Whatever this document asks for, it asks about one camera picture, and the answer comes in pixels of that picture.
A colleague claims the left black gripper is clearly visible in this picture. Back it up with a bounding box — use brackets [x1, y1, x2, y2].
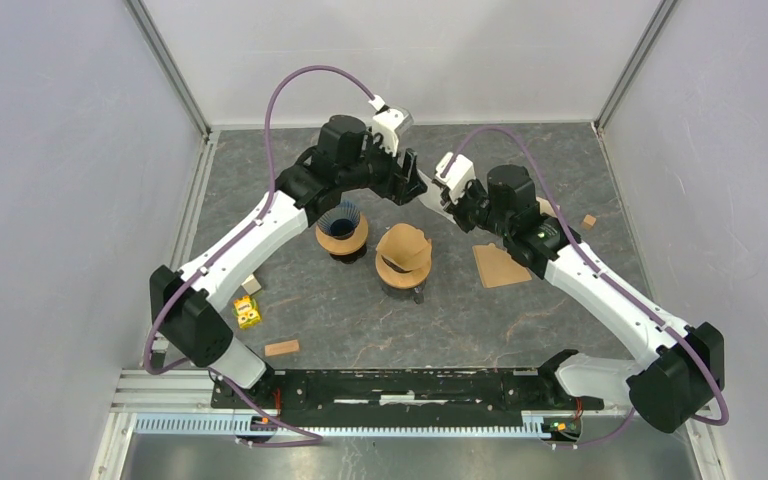
[338, 128, 428, 207]

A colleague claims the clear glass coffee server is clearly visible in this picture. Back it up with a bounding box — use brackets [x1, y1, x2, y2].
[382, 282, 426, 304]

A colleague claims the small wooden cube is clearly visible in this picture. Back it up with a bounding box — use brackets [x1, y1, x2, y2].
[580, 214, 597, 230]

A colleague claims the small wooden block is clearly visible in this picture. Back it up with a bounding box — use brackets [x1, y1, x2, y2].
[264, 339, 301, 357]

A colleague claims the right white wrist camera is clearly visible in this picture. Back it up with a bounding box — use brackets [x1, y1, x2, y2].
[432, 152, 476, 204]

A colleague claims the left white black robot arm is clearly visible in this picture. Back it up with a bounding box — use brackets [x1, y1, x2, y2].
[149, 107, 427, 408]

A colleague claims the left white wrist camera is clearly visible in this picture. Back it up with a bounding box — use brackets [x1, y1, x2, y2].
[368, 95, 414, 157]

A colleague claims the white toothed cable tray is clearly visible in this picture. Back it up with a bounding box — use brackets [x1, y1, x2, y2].
[134, 413, 551, 440]

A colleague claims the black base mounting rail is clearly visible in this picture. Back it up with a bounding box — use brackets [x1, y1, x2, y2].
[246, 368, 604, 428]

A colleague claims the orange black coffee filter box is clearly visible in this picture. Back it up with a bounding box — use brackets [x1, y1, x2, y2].
[536, 197, 557, 218]

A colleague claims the yellow small juice box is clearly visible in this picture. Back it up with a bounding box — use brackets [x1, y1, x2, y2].
[232, 295, 262, 330]

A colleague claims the brown filter stack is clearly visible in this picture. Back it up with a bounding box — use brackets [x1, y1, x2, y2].
[472, 244, 532, 289]

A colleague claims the brown paper coffee filter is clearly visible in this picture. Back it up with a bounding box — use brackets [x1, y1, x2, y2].
[376, 223, 432, 272]

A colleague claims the small blue ribbed dripper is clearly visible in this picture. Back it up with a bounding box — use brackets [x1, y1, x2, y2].
[317, 200, 361, 240]

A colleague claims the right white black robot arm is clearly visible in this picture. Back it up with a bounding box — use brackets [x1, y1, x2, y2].
[434, 163, 725, 433]

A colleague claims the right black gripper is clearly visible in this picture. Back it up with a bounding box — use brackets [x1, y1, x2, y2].
[441, 177, 512, 239]

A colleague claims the wooden ring dripper holder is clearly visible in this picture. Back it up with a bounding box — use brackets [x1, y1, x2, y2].
[375, 254, 432, 290]

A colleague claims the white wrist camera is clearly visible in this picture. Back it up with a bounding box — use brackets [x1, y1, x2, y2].
[432, 152, 476, 204]
[368, 95, 414, 157]

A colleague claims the white paper coffee filter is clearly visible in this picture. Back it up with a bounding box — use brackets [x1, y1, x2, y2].
[417, 171, 455, 224]

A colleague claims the beige wooden cube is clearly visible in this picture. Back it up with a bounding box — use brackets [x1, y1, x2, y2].
[241, 275, 262, 295]

